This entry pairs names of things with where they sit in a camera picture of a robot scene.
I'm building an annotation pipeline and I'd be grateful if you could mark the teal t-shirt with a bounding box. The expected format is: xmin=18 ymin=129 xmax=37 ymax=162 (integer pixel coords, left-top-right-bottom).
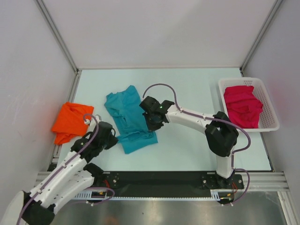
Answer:
xmin=104 ymin=85 xmax=158 ymax=154

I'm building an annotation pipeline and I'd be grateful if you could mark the orange t-shirt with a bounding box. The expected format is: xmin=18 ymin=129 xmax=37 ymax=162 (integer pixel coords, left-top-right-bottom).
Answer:
xmin=52 ymin=102 xmax=94 ymax=145

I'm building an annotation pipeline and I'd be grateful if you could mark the white plastic basket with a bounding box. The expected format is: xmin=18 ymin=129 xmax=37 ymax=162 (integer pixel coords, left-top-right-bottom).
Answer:
xmin=218 ymin=77 xmax=279 ymax=133

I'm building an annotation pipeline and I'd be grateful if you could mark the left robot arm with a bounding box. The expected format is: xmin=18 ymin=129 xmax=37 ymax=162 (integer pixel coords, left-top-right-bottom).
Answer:
xmin=16 ymin=121 xmax=118 ymax=225

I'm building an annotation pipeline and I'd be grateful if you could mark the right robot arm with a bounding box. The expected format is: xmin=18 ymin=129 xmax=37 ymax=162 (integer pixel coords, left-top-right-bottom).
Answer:
xmin=140 ymin=96 xmax=239 ymax=188

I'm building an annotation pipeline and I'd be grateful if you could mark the magenta t-shirt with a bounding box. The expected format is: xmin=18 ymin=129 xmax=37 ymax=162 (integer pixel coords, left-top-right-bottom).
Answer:
xmin=224 ymin=85 xmax=263 ymax=129

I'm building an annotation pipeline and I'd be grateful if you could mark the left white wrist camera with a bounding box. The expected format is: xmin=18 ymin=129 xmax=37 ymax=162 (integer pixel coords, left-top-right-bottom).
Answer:
xmin=83 ymin=114 xmax=102 ymax=125

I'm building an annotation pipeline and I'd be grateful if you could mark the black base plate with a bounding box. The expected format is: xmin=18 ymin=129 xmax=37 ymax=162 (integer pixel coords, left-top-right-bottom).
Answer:
xmin=91 ymin=171 xmax=244 ymax=197

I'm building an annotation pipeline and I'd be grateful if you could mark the white slotted cable duct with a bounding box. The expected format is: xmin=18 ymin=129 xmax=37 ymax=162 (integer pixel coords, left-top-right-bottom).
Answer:
xmin=72 ymin=189 xmax=233 ymax=201

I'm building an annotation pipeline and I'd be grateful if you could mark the left rear frame post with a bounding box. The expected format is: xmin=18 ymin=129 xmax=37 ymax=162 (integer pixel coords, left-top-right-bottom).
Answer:
xmin=34 ymin=0 xmax=79 ymax=74

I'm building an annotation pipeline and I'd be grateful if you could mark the frame post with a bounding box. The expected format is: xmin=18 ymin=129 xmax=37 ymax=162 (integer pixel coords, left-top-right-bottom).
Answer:
xmin=34 ymin=0 xmax=79 ymax=74
xmin=240 ymin=0 xmax=285 ymax=76

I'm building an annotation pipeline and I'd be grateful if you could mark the aluminium frame rail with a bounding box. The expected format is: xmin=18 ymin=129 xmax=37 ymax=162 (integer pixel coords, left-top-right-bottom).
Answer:
xmin=32 ymin=170 xmax=291 ymax=193

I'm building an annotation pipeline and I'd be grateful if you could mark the right rear frame post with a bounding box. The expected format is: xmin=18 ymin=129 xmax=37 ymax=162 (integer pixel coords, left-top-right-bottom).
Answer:
xmin=240 ymin=0 xmax=285 ymax=76

